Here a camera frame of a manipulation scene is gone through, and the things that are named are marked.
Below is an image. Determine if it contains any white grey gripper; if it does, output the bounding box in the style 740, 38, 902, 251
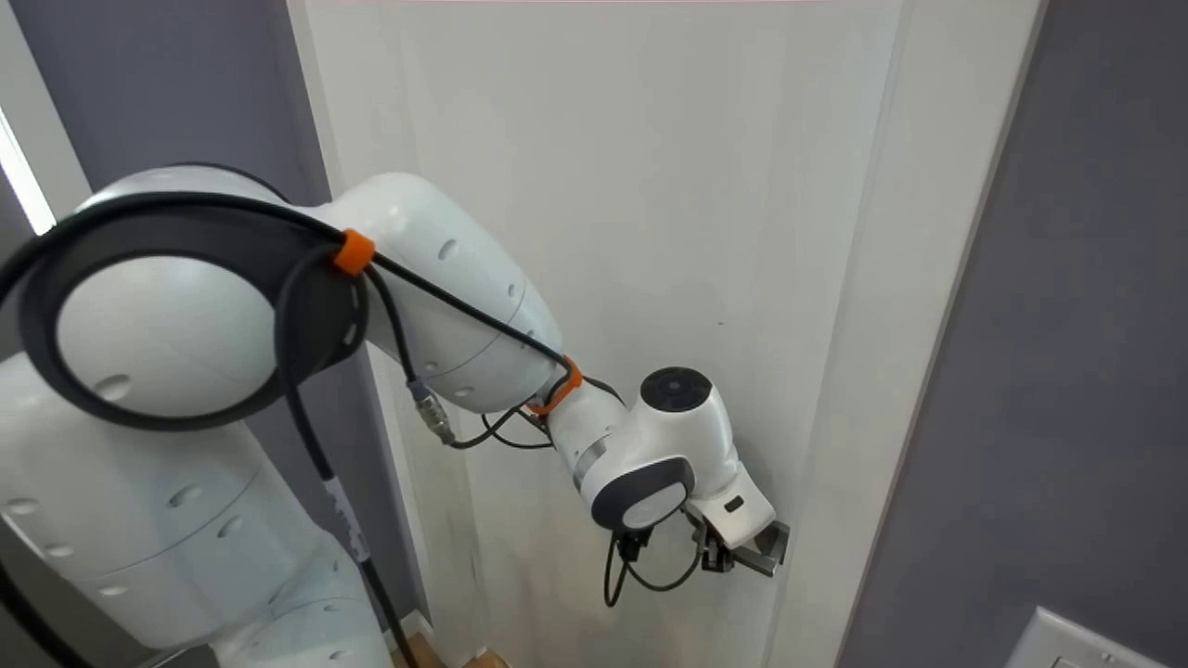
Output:
688, 492, 789, 580

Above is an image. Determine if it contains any white door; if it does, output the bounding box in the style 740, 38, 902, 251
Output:
287, 0, 909, 668

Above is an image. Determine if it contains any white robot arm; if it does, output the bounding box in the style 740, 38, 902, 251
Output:
0, 167, 787, 668

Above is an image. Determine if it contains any orange cable clip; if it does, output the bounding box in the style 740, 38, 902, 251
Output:
526, 358, 586, 418
333, 231, 374, 278

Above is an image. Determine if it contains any white wall switch plate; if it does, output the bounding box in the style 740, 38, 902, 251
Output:
1005, 607, 1164, 668

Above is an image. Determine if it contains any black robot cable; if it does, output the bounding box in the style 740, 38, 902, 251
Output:
0, 193, 704, 668

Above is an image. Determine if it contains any white door frame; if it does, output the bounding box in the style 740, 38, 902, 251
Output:
755, 0, 1046, 668

